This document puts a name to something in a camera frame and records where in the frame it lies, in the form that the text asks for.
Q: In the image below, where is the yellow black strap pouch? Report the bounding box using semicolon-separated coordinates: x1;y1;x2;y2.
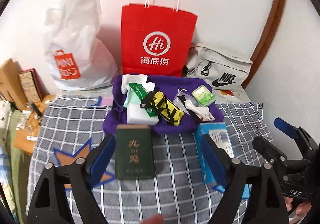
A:
142;91;184;126

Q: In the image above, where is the green wet wipe packet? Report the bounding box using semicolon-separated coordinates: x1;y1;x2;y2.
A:
129;82;156;117

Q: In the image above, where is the grey checked cloth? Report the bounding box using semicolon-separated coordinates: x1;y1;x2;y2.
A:
27;95;270;223

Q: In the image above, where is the patterned book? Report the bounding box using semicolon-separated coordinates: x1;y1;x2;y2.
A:
18;68;43;103

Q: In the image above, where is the purple towel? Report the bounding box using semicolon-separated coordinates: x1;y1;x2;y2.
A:
103;75;212;135

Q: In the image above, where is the white Miniso plastic bag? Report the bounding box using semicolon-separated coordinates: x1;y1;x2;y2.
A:
44;0;118;91

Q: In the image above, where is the red Haidilao paper bag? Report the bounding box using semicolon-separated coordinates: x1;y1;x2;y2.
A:
120;0;197;77

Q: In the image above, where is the dark green tea tin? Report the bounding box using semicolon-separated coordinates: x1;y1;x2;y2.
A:
115;124;156;180

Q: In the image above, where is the lemon print wipe sachet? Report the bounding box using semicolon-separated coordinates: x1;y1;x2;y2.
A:
184;100;215;122

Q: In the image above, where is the blue star marker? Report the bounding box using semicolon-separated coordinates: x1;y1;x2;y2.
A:
212;184;250;200

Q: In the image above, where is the white spotted pillow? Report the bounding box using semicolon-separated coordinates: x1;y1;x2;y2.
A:
0;100;11;142

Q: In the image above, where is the brown wooden door frame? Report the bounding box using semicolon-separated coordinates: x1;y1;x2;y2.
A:
242;0;286;89

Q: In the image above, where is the blue tissue pack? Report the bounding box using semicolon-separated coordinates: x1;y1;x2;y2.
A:
194;123;243;194

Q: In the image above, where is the brown star marker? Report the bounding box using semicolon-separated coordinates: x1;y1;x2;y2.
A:
53;138;115;187

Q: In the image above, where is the grey Nike waist bag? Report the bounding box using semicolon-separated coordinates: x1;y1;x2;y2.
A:
185;43;253;91

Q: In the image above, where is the wooden bedside table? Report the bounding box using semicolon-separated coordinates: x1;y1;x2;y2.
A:
14;104;42;156

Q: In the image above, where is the small green tissue pack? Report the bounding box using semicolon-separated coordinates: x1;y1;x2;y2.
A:
192;85;215;106

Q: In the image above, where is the white foam block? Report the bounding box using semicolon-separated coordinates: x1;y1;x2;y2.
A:
127;104;159;126

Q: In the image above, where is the person's left hand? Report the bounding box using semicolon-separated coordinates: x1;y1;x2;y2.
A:
141;214;164;224

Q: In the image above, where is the white mint sock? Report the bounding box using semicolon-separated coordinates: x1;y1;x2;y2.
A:
121;74;156;108

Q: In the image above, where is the person's right hand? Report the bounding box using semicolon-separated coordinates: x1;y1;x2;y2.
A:
289;200;319;224

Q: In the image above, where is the wooden headboard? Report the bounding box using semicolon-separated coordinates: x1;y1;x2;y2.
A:
0;59;28;110

